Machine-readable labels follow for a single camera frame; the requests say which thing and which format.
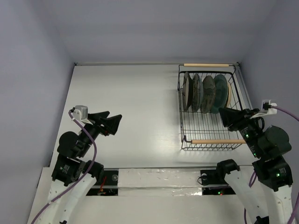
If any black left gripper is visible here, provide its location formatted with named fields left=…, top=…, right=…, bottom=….
left=78, top=110, right=122, bottom=156

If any tan bird plate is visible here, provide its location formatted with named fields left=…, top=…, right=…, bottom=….
left=225, top=82, right=232, bottom=107

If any teal green plate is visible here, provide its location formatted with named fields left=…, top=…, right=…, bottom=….
left=211, top=74, right=228, bottom=114

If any dark reindeer plate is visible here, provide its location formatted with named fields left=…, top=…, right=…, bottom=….
left=201, top=76, right=215, bottom=114

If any black wire dish rack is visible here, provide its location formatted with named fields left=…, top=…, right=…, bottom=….
left=178, top=64, right=245, bottom=151

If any blue floral plate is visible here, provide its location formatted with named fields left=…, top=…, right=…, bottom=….
left=192, top=73, right=203, bottom=112

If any brown rimmed cream plate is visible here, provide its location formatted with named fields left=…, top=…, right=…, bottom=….
left=183, top=72, right=193, bottom=111

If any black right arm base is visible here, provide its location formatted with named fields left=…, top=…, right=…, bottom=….
left=197, top=169, right=235, bottom=196

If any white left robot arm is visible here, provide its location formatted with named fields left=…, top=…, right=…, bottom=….
left=39, top=106, right=122, bottom=224

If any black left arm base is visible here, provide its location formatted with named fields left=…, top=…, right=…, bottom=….
left=86, top=169, right=119, bottom=196

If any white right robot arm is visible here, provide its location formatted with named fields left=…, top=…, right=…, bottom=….
left=215, top=108, right=299, bottom=224

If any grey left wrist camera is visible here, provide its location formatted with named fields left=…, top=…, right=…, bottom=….
left=72, top=105, right=88, bottom=121

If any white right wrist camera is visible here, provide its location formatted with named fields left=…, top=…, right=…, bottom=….
left=251, top=99, right=277, bottom=119

